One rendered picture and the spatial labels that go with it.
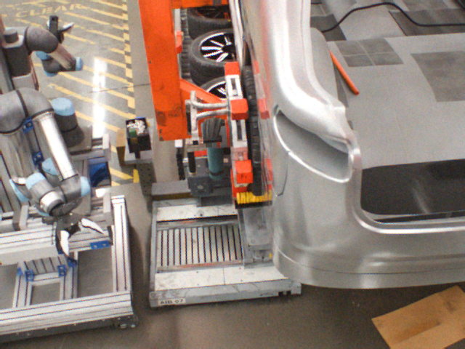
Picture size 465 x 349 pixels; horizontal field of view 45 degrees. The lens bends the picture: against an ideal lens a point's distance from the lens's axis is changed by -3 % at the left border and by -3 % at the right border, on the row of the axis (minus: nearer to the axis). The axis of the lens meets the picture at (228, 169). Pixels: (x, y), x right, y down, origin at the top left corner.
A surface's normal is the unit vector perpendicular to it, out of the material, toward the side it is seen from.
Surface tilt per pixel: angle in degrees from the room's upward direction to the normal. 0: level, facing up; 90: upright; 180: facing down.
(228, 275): 0
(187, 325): 0
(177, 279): 0
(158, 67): 90
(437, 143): 20
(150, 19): 90
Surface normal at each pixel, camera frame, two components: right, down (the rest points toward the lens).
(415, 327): -0.04, -0.76
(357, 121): -0.02, -0.48
